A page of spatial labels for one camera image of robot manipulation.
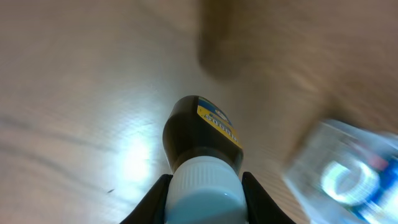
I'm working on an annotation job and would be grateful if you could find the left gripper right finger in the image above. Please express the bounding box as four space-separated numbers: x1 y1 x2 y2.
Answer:
242 172 295 224

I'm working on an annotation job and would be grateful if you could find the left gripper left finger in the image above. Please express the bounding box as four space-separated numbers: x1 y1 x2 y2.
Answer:
120 174 173 224

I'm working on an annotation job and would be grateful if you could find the dark brown medicine bottle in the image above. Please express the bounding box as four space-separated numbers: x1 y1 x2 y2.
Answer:
162 95 248 224

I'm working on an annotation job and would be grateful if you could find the green Zam-Buk box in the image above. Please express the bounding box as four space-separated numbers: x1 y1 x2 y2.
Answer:
320 159 380 207

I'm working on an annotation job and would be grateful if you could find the clear plastic container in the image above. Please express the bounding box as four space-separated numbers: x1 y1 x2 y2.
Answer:
283 120 397 224

